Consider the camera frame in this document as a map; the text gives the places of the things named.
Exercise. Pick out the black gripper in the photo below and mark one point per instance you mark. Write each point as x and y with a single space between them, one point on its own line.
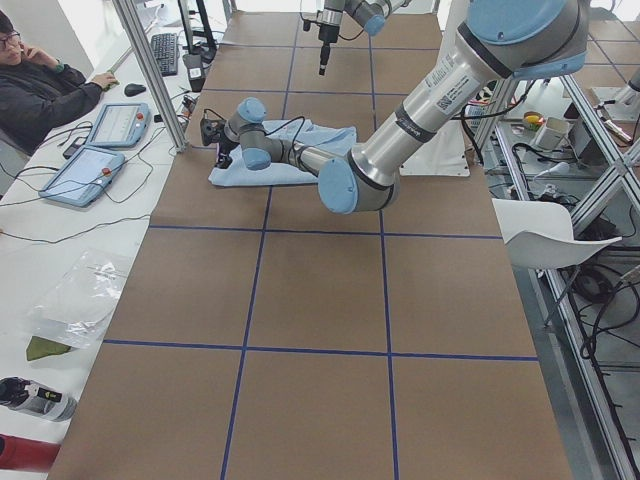
328 33
225 147

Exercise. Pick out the light blue button-up shirt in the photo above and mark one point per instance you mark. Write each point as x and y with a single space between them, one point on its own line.
337 141

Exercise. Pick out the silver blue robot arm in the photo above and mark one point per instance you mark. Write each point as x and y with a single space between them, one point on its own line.
524 40
371 16

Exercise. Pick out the black computer mouse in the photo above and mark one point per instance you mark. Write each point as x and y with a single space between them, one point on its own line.
132 89

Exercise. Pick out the upper blue teach pendant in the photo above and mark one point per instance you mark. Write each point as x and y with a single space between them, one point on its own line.
119 125

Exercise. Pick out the blue teach pendant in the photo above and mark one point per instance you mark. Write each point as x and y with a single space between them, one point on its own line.
119 125
84 176

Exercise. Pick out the black keyboard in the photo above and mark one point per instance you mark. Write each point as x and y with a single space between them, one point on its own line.
165 50

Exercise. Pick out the lower blue teach pendant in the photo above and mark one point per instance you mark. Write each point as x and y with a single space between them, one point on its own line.
84 176

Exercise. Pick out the seated person in black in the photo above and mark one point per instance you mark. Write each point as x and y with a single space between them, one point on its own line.
40 92

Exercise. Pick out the clear plastic bag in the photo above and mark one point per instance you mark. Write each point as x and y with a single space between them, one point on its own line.
77 310

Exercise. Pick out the white square cup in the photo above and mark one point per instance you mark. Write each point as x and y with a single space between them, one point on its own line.
551 133

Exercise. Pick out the green cloth piece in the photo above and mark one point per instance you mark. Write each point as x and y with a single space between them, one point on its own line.
39 348

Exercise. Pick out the white moulded chair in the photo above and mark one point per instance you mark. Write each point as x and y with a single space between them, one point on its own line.
539 235

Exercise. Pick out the black grey device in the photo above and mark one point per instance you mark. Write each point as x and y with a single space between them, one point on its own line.
35 399

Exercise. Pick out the grey aluminium frame post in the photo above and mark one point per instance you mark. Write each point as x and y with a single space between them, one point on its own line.
135 32

